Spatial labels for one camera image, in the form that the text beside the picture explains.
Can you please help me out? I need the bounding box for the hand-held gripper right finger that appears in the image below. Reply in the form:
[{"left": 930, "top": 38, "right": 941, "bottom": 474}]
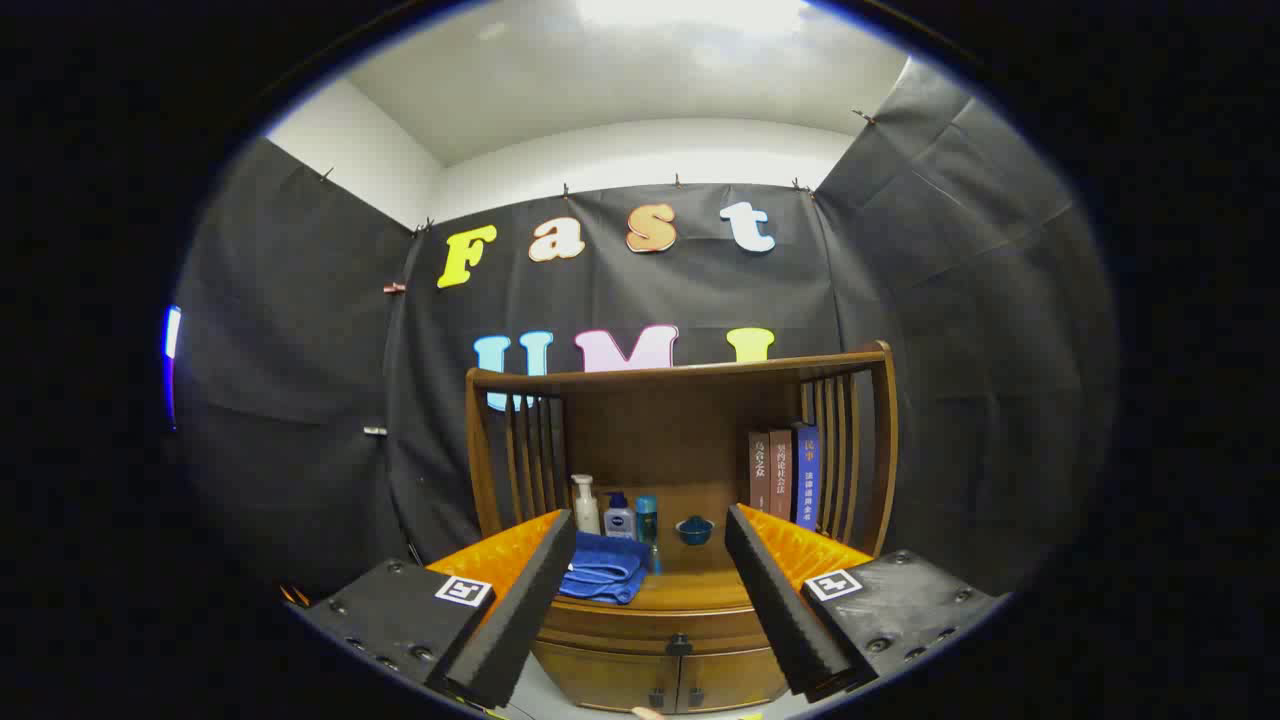
[{"left": 724, "top": 503, "right": 1006, "bottom": 703}]

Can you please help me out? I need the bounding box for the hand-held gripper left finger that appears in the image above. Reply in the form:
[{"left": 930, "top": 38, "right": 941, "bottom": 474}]
[{"left": 285, "top": 508, "right": 579, "bottom": 711}]

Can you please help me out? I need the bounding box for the wooden drawer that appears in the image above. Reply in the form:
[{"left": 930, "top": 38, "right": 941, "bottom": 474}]
[{"left": 533, "top": 598, "right": 773, "bottom": 661}]

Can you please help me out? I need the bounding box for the wooden countertop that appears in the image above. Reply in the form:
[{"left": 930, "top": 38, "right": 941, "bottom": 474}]
[{"left": 545, "top": 485, "right": 801, "bottom": 613}]

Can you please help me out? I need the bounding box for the wooden cabinet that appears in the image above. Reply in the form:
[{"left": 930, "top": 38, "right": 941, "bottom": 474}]
[{"left": 465, "top": 340, "right": 898, "bottom": 715}]

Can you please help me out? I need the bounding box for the blue folded towel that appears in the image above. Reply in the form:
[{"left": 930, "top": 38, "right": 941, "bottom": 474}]
[{"left": 557, "top": 530, "right": 651, "bottom": 606}]

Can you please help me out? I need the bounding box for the white pump bottle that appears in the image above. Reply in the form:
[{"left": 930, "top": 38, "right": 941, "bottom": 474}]
[{"left": 570, "top": 473, "right": 602, "bottom": 536}]

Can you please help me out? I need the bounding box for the blue book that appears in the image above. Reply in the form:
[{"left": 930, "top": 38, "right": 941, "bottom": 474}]
[{"left": 792, "top": 424, "right": 821, "bottom": 531}]

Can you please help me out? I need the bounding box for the reddish brown book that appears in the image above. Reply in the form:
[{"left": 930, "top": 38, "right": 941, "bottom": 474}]
[{"left": 768, "top": 428, "right": 796, "bottom": 521}]

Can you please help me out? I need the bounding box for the teal bottle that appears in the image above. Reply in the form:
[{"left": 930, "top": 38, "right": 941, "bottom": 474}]
[{"left": 635, "top": 494, "right": 661, "bottom": 574}]

